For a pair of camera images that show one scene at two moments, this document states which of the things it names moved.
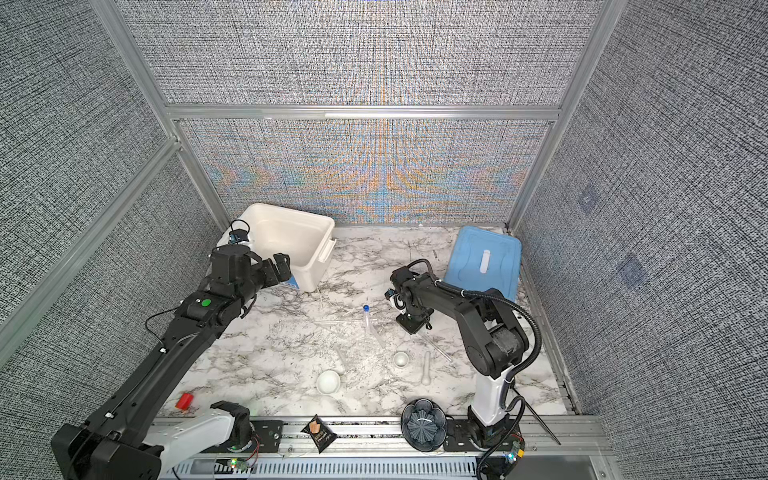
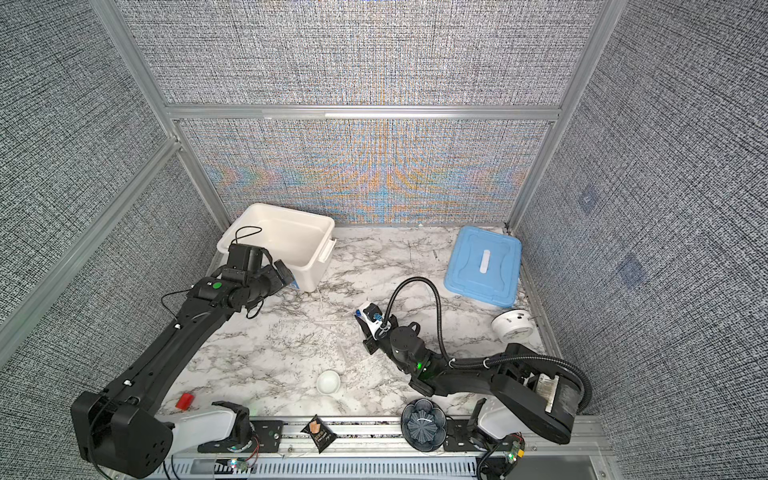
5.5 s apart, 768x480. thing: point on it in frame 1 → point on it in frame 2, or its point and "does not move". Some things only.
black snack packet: [320, 433] does not move
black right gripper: [408, 327] → [371, 341]
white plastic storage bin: [307, 241] does not move
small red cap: [184, 402] does not move
